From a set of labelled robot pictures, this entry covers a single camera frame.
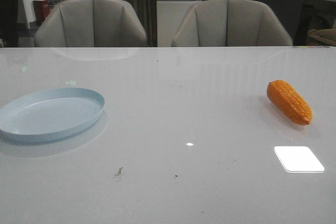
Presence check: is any orange toy corn cob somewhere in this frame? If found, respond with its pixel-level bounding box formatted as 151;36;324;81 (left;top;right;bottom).
267;80;313;125

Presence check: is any light blue round plate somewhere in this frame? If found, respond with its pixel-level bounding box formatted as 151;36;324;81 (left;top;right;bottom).
1;88;105;143

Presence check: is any right beige upholstered chair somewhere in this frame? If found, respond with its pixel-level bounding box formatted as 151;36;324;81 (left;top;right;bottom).
171;0;292;47

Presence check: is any beige upholstered chair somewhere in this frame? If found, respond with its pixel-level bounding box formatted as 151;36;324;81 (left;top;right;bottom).
34;0;147;47
171;0;292;47

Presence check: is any left beige upholstered chair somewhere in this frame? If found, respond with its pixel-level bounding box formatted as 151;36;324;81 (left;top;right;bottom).
34;0;147;47

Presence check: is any red trash bin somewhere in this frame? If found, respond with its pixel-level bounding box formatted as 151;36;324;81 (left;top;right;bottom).
33;0;50;25

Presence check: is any dark side chair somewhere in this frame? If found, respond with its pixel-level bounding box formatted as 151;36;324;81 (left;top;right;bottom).
293;0;335;46

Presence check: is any beige cushion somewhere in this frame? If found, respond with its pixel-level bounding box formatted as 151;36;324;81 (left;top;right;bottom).
308;28;335;46

